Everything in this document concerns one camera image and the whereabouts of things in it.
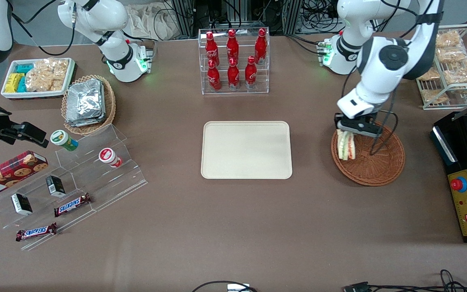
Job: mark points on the clear acrylic bottle rack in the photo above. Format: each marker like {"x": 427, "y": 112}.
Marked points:
{"x": 241, "y": 91}

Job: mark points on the black machine with yellow panel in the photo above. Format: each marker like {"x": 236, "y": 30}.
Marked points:
{"x": 456, "y": 158}

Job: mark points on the clear acrylic stepped display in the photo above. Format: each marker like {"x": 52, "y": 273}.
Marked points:
{"x": 107, "y": 182}

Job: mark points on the beige plastic tray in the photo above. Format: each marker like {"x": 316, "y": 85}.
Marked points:
{"x": 245, "y": 150}

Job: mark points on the triangular sandwich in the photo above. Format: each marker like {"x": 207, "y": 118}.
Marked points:
{"x": 346, "y": 146}

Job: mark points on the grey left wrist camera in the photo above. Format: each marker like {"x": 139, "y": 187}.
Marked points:
{"x": 369, "y": 130}

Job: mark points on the red cola bottle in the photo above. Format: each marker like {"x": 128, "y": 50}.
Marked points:
{"x": 210, "y": 48}
{"x": 214, "y": 77}
{"x": 261, "y": 45}
{"x": 233, "y": 75}
{"x": 232, "y": 46}
{"x": 250, "y": 74}

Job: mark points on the clear bag of fried snacks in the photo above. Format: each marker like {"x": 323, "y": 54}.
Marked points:
{"x": 434, "y": 96}
{"x": 430, "y": 75}
{"x": 452, "y": 54}
{"x": 449, "y": 39}
{"x": 460, "y": 73}

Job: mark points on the aluminium frame rail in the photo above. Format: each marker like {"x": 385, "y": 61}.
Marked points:
{"x": 291, "y": 16}
{"x": 184, "y": 18}

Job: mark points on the teal snack pack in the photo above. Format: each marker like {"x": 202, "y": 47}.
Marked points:
{"x": 24, "y": 68}
{"x": 22, "y": 85}

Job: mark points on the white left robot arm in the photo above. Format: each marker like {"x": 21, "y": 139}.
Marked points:
{"x": 383, "y": 56}

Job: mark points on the silver foil packet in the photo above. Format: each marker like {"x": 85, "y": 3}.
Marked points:
{"x": 85, "y": 97}
{"x": 87, "y": 121}

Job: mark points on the white rectangular snack tray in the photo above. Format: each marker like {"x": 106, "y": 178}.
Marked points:
{"x": 34, "y": 94}

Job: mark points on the red emergency stop button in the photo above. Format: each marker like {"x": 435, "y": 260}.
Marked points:
{"x": 458, "y": 184}

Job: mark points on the red tartan cookie box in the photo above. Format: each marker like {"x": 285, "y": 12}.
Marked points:
{"x": 10, "y": 174}

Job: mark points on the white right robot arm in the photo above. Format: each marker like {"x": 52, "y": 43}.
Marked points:
{"x": 103, "y": 24}

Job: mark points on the yellow snack pack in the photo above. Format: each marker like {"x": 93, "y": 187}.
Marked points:
{"x": 16, "y": 77}
{"x": 11, "y": 86}

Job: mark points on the clear bag of crackers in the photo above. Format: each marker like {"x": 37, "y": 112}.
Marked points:
{"x": 46, "y": 75}

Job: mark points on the red lidded snack cup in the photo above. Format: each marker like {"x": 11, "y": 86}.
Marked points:
{"x": 109, "y": 157}

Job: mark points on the round brown wicker basket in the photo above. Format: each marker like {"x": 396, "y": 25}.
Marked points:
{"x": 371, "y": 170}

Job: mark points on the green lidded snack cup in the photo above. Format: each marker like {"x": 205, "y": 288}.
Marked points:
{"x": 63, "y": 140}

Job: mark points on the Snickers chocolate bar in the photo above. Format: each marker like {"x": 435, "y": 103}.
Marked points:
{"x": 72, "y": 205}
{"x": 36, "y": 232}

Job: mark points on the small black carton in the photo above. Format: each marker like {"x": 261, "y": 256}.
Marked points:
{"x": 22, "y": 204}
{"x": 55, "y": 185}

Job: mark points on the oval light wicker basket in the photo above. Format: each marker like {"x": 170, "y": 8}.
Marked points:
{"x": 110, "y": 105}

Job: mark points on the beige crumpled cloth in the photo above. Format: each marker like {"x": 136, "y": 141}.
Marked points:
{"x": 152, "y": 22}

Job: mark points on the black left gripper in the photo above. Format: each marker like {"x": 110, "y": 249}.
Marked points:
{"x": 336, "y": 119}

